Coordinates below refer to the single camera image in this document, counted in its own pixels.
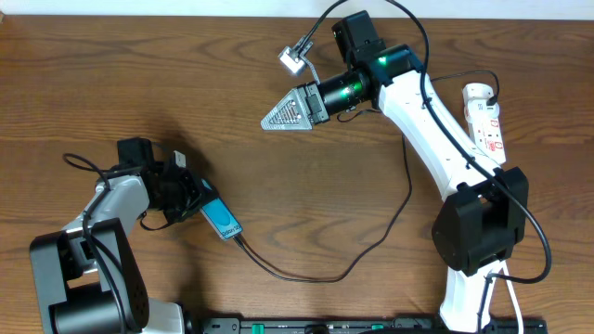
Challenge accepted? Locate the blue screen Galaxy smartphone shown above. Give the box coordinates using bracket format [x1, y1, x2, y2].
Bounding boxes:
[200, 179, 243, 240]

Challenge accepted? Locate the black USB charging cable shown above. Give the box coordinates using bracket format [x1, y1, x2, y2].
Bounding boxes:
[233, 70, 501, 284]

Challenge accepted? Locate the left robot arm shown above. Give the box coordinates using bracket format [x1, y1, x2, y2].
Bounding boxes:
[29, 137, 215, 334]

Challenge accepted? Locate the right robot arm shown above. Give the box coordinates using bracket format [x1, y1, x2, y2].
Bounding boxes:
[261, 11, 528, 333]

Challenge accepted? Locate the white power strip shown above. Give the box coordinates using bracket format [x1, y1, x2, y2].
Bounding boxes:
[464, 99, 506, 165]

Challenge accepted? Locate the black right camera cable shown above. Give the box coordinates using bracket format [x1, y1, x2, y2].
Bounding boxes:
[299, 0, 553, 333]

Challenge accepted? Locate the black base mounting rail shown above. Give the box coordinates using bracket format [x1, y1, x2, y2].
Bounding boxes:
[199, 316, 549, 334]

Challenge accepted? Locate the white USB wall charger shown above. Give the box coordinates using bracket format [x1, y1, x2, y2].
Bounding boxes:
[462, 83, 497, 106]

